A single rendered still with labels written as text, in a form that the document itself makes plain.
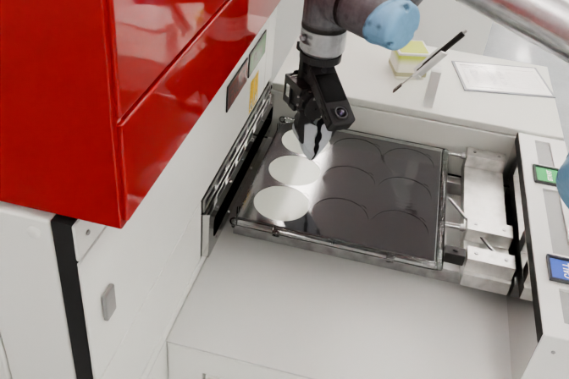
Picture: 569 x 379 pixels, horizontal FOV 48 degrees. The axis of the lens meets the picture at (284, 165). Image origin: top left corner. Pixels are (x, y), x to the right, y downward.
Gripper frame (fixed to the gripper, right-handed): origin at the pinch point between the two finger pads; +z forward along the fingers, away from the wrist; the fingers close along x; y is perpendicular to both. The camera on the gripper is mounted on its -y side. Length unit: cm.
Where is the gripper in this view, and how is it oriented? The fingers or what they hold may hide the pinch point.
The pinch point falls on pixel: (313, 156)
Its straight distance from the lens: 116.5
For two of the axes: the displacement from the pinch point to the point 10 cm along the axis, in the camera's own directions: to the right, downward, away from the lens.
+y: -4.6, -5.5, 7.0
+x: -8.8, 2.1, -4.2
